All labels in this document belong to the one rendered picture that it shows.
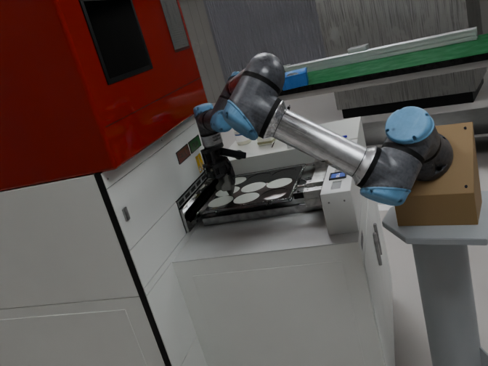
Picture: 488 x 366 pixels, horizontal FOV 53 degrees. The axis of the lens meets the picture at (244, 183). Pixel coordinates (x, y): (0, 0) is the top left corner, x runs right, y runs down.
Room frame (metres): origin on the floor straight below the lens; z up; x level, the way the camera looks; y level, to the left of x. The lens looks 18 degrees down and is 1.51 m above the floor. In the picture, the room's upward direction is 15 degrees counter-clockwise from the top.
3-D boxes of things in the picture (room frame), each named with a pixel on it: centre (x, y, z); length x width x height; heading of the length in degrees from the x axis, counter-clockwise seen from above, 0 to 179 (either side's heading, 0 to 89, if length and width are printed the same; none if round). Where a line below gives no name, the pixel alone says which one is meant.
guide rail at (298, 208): (1.70, -0.05, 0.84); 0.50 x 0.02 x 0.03; 70
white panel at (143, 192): (1.73, 0.25, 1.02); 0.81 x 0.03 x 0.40; 160
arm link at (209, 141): (1.79, 0.07, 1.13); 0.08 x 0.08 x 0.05
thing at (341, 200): (1.65, -0.35, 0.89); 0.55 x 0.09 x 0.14; 160
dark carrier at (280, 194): (1.83, -0.03, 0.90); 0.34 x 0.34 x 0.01; 70
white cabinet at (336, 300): (1.87, -0.16, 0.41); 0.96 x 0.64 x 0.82; 160
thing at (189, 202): (1.89, 0.17, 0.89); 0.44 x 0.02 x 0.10; 160
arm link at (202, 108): (1.79, 0.07, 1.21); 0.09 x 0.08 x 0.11; 26
